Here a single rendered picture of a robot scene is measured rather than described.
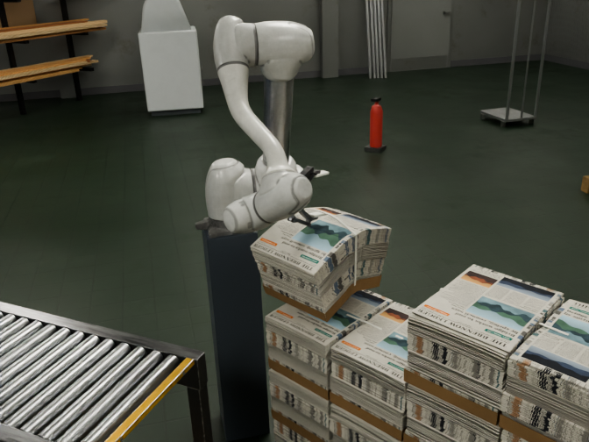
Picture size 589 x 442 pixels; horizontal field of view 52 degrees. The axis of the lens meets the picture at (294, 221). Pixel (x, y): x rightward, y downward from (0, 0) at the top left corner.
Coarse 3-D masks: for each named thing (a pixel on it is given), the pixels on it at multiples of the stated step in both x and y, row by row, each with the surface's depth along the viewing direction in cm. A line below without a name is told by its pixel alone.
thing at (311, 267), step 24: (264, 240) 202; (288, 240) 199; (312, 240) 197; (336, 240) 194; (264, 264) 203; (288, 264) 191; (312, 264) 188; (336, 264) 192; (288, 288) 203; (312, 288) 192; (336, 288) 197
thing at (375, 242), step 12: (324, 216) 212; (336, 216) 214; (348, 216) 217; (360, 228) 201; (372, 228) 204; (384, 228) 209; (372, 240) 206; (384, 240) 211; (372, 252) 207; (384, 252) 214; (360, 264) 205; (372, 264) 210; (360, 276) 207; (372, 276) 212
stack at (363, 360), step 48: (288, 336) 206; (336, 336) 198; (384, 336) 197; (288, 384) 215; (336, 384) 197; (384, 384) 181; (288, 432) 226; (336, 432) 204; (384, 432) 189; (432, 432) 174; (480, 432) 162
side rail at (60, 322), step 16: (0, 304) 230; (32, 320) 220; (48, 320) 218; (64, 320) 218; (112, 336) 208; (128, 336) 207; (160, 352) 199; (176, 352) 198; (192, 352) 198; (192, 368) 196; (192, 384) 199
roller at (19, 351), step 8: (48, 328) 214; (32, 336) 209; (40, 336) 210; (48, 336) 212; (24, 344) 205; (32, 344) 207; (8, 352) 201; (16, 352) 201; (24, 352) 203; (0, 360) 197; (8, 360) 198; (16, 360) 200; (0, 368) 195
